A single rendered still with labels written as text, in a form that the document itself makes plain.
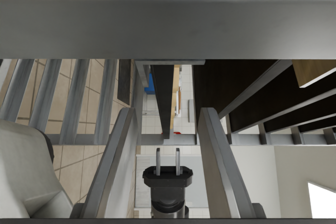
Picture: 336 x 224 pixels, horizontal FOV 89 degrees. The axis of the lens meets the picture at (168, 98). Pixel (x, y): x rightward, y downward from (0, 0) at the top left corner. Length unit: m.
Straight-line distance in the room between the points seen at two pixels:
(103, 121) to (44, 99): 0.20
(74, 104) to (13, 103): 0.18
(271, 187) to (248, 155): 0.77
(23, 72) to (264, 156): 4.27
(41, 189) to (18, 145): 0.07
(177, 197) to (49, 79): 0.51
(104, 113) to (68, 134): 0.11
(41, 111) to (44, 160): 0.27
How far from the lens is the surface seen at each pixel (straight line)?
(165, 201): 0.48
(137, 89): 0.53
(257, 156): 4.36
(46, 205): 0.38
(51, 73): 0.66
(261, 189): 4.51
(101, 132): 0.52
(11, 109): 0.68
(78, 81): 0.60
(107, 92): 0.55
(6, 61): 0.80
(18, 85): 0.70
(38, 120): 0.62
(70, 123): 0.56
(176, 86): 0.19
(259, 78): 0.17
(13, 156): 0.32
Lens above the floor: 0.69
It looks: level
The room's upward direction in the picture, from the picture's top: 90 degrees clockwise
